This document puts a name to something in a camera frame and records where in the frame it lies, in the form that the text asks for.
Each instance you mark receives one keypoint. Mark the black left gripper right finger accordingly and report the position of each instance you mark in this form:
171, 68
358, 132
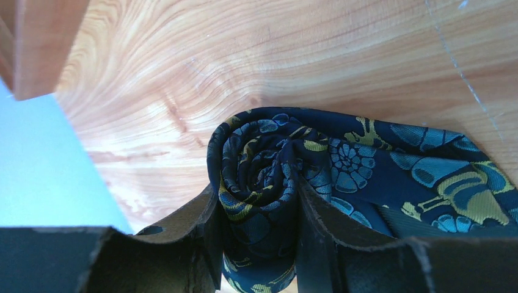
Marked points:
338, 254

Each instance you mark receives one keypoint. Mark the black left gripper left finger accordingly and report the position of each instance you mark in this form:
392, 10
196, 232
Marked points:
180, 253

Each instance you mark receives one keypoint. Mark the blue patterned necktie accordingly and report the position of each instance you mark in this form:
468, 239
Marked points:
399, 180

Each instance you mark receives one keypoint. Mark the wooden compartment tray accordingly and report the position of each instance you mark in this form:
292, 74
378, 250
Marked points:
36, 38

